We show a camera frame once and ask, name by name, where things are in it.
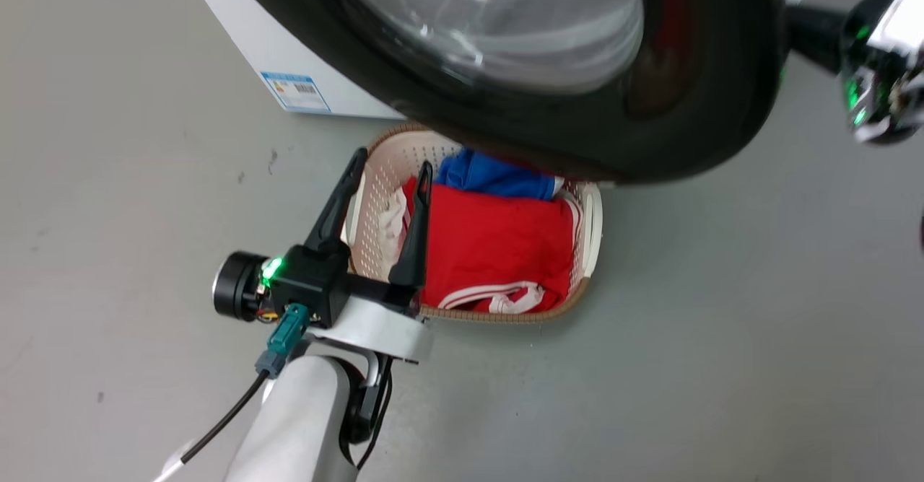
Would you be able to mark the beige perforated laundry basket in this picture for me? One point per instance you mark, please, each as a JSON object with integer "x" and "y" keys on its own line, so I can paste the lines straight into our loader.
{"x": 381, "y": 204}

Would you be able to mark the white washing machine body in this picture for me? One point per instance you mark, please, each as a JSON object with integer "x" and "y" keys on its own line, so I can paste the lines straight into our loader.
{"x": 242, "y": 31}

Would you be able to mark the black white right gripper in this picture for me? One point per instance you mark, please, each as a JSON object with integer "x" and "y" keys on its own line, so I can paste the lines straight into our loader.
{"x": 881, "y": 71}

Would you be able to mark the black round glass washer door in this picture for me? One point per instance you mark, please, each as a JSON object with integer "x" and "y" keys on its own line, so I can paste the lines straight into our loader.
{"x": 548, "y": 132}

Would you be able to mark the red garment with white stripes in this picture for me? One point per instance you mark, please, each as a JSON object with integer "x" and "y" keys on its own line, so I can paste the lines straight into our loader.
{"x": 498, "y": 247}

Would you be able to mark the black cylindrical gripper motor module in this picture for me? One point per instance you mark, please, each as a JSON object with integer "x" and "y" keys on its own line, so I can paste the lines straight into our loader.
{"x": 237, "y": 285}

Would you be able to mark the blue white energy label sticker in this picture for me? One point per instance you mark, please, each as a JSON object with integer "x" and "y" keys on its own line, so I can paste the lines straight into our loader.
{"x": 297, "y": 92}

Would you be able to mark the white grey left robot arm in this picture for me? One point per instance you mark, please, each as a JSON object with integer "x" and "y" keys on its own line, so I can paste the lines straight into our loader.
{"x": 299, "y": 424}

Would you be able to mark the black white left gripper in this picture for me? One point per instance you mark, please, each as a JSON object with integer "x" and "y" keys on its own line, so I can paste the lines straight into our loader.
{"x": 314, "y": 280}

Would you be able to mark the blue garment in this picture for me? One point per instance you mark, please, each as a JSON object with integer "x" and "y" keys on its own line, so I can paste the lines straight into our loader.
{"x": 491, "y": 175}

